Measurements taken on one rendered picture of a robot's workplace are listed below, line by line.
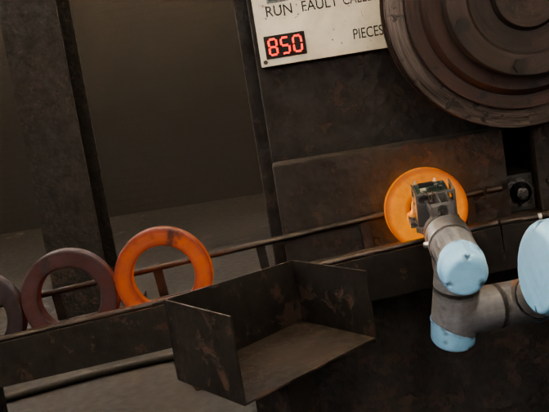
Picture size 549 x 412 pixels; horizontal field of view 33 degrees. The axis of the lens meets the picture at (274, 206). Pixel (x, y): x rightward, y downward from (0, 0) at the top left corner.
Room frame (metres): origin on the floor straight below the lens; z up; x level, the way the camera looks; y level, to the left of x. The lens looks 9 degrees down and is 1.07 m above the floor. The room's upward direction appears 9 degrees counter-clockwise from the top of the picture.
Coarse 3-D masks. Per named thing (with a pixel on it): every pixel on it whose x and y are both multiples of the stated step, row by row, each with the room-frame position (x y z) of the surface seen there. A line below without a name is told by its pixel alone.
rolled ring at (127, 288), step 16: (144, 240) 1.73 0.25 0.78; (160, 240) 1.73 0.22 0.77; (176, 240) 1.73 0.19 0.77; (192, 240) 1.73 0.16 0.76; (128, 256) 1.73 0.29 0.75; (192, 256) 1.73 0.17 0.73; (208, 256) 1.74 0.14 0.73; (128, 272) 1.73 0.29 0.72; (208, 272) 1.73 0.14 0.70; (128, 288) 1.73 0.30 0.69; (128, 304) 1.73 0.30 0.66
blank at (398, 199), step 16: (400, 176) 1.75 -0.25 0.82; (416, 176) 1.73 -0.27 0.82; (432, 176) 1.73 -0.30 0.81; (448, 176) 1.73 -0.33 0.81; (400, 192) 1.73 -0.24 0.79; (464, 192) 1.73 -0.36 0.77; (384, 208) 1.75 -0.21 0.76; (400, 208) 1.73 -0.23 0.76; (464, 208) 1.73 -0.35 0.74; (400, 224) 1.73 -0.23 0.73; (400, 240) 1.73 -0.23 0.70
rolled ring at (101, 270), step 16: (48, 256) 1.74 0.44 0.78; (64, 256) 1.74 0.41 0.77; (80, 256) 1.74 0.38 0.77; (96, 256) 1.76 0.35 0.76; (32, 272) 1.74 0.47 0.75; (48, 272) 1.74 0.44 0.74; (96, 272) 1.74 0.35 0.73; (112, 272) 1.76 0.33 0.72; (32, 288) 1.74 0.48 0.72; (112, 288) 1.74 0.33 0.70; (32, 304) 1.74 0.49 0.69; (112, 304) 1.74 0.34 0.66; (32, 320) 1.74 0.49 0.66; (48, 320) 1.74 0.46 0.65
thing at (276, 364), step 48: (240, 288) 1.55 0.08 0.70; (288, 288) 1.60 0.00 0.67; (336, 288) 1.52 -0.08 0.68; (192, 336) 1.41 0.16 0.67; (240, 336) 1.54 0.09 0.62; (288, 336) 1.55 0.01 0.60; (336, 336) 1.49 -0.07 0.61; (192, 384) 1.43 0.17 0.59; (240, 384) 1.30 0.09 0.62; (288, 384) 1.43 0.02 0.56
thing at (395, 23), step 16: (384, 0) 1.70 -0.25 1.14; (400, 0) 1.70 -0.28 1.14; (400, 16) 1.70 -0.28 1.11; (400, 32) 1.70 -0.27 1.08; (400, 48) 1.70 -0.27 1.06; (400, 64) 1.70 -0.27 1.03; (416, 64) 1.70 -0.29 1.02; (416, 80) 1.70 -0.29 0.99; (432, 80) 1.70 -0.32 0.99; (432, 96) 1.70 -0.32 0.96; (448, 96) 1.70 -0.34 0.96; (464, 112) 1.70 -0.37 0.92; (480, 112) 1.70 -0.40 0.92; (496, 112) 1.70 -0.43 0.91; (512, 112) 1.70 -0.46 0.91; (528, 112) 1.70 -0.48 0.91; (544, 112) 1.70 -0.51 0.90
